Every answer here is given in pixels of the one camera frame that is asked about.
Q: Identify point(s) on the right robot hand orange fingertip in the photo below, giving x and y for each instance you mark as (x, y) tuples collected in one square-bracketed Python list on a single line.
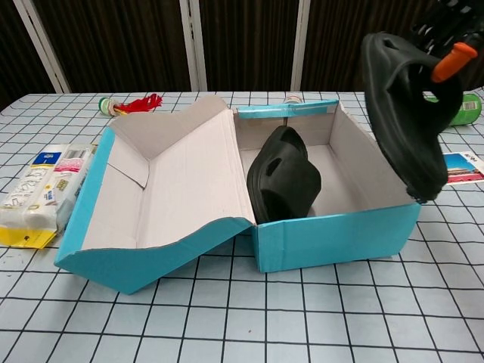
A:
[(455, 56)]

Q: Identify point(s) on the black rubber slipper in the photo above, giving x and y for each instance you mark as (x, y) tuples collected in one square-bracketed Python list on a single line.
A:
[(287, 181), (408, 132)]

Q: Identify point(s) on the light blue cardboard shoe box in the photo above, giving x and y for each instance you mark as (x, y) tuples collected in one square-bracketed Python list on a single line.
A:
[(332, 242)]

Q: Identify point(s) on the green chips can red lid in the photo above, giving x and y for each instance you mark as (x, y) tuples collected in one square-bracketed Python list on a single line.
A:
[(470, 109)]

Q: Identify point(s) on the postcard with red palace photo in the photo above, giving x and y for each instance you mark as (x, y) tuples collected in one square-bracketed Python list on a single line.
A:
[(465, 168)]

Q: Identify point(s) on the small white green bottle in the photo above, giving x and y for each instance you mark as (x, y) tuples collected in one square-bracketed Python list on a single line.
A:
[(293, 98)]

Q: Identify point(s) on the red yellow feather shuttlecock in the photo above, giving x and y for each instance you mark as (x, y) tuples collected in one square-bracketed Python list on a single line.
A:
[(140, 104)]

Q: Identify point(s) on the dark folding screen panels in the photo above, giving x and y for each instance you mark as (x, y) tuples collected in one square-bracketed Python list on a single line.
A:
[(113, 38)]

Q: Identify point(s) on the light blue checkered tablecloth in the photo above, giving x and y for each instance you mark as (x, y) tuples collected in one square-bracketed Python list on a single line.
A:
[(227, 321)]

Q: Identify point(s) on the white tissue pack yellow base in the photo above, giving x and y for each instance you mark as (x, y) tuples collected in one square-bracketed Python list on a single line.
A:
[(30, 189)]

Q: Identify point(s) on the white screen frame post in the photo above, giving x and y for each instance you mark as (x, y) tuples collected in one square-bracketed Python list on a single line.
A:
[(193, 45), (300, 45), (428, 56), (41, 45)]

